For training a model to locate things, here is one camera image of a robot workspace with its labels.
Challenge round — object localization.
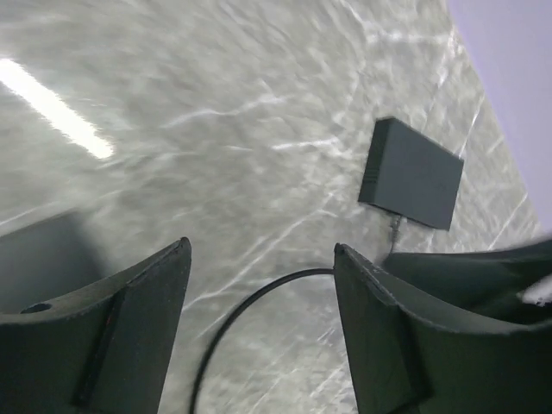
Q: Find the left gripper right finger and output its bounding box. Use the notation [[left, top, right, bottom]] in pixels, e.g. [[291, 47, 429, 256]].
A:
[[334, 244, 551, 413]]

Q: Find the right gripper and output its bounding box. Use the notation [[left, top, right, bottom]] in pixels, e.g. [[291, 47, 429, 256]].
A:
[[383, 239, 551, 322]]

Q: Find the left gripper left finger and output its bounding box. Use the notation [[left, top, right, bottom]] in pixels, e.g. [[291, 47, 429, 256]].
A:
[[1, 238, 191, 413]]

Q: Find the black ethernet cable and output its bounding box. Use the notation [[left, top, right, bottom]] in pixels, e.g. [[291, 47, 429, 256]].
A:
[[188, 267, 337, 414]]

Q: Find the black network switch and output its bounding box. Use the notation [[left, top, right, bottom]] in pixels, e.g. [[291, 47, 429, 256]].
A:
[[358, 116, 464, 231]]

